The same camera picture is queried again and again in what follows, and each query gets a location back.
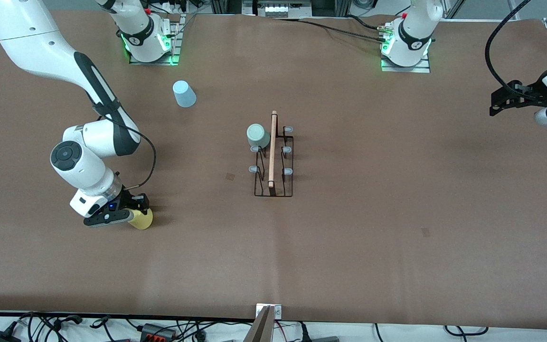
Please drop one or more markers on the light blue plastic cup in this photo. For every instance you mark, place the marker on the light blue plastic cup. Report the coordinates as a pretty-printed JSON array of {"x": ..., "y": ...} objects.
[{"x": 184, "y": 95}]

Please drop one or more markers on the grey power strip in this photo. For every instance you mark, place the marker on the grey power strip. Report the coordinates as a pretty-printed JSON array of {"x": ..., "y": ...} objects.
[{"x": 276, "y": 9}]

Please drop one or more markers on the black plug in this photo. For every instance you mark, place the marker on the black plug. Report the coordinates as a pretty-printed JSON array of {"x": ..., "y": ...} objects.
[{"x": 303, "y": 332}]

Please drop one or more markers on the white power strip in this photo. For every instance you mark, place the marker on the white power strip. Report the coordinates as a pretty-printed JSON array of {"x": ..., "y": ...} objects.
[{"x": 174, "y": 6}]

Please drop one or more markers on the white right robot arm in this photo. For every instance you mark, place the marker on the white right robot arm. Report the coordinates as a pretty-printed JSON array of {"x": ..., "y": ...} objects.
[{"x": 31, "y": 38}]

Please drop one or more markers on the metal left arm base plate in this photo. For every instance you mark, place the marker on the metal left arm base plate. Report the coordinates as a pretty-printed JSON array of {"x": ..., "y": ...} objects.
[{"x": 420, "y": 69}]

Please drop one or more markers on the grey camera stand post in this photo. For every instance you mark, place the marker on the grey camera stand post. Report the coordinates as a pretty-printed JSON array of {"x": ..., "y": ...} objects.
[{"x": 260, "y": 330}]

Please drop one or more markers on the yellow plastic cup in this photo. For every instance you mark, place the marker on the yellow plastic cup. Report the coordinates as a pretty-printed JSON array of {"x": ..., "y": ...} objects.
[{"x": 143, "y": 221}]

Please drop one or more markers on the black power adapter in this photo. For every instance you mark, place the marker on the black power adapter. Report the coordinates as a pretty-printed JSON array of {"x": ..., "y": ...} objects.
[{"x": 0, "y": 337}]

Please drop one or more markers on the brown table mat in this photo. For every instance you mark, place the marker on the brown table mat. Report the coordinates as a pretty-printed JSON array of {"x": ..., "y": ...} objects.
[{"x": 273, "y": 261}]

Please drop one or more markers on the small metal bracket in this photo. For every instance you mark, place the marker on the small metal bracket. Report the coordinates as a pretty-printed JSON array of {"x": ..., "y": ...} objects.
[{"x": 277, "y": 311}]

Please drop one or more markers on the pale green plastic cup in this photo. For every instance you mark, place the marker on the pale green plastic cup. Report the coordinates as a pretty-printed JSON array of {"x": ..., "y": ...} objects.
[{"x": 257, "y": 135}]

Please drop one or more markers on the black orange connector block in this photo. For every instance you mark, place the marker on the black orange connector block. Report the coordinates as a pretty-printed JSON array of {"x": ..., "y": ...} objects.
[{"x": 157, "y": 331}]

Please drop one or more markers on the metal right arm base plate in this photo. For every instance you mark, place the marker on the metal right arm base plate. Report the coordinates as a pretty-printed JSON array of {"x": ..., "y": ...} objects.
[{"x": 174, "y": 42}]

